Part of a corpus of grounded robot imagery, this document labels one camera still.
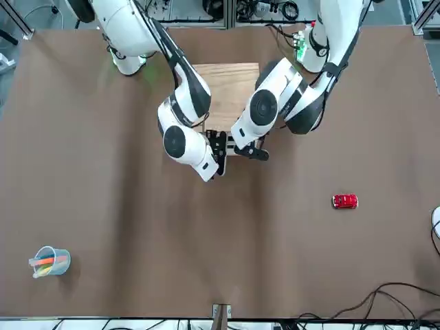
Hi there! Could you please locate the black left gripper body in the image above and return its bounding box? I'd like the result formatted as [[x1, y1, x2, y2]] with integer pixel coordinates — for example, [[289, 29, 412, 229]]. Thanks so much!
[[249, 135, 268, 151]]

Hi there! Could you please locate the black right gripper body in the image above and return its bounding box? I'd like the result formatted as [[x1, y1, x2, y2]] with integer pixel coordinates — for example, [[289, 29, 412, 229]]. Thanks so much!
[[205, 129, 228, 177]]

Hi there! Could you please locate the red toy car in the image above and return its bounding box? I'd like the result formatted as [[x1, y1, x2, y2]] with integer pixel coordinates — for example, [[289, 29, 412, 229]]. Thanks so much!
[[331, 193, 360, 210]]

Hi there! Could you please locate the light wooden cabinet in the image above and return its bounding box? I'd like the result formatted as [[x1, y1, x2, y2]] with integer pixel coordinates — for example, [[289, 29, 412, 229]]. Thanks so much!
[[190, 63, 261, 158]]

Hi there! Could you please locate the green circuit board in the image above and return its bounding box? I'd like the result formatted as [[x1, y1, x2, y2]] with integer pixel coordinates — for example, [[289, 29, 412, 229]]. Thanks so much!
[[293, 30, 308, 63]]

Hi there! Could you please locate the clear plastic cup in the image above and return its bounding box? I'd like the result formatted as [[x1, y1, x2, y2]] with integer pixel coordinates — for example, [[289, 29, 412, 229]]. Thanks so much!
[[28, 245, 72, 279]]

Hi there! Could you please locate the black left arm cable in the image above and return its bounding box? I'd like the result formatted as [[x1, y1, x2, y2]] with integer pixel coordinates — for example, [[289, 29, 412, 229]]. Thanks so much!
[[321, 0, 369, 102]]

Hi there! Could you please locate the aluminium cross rail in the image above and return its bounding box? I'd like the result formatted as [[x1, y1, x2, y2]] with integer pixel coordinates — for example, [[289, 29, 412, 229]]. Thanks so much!
[[157, 16, 319, 29]]

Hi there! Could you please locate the aluminium frame post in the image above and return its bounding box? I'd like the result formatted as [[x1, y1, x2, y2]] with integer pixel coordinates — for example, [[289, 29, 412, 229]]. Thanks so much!
[[212, 303, 232, 330], [0, 0, 35, 39], [413, 0, 440, 36]]

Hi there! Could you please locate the black lamp cable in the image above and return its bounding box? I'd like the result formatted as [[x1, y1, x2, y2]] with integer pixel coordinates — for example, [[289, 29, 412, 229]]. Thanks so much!
[[430, 225, 440, 257]]

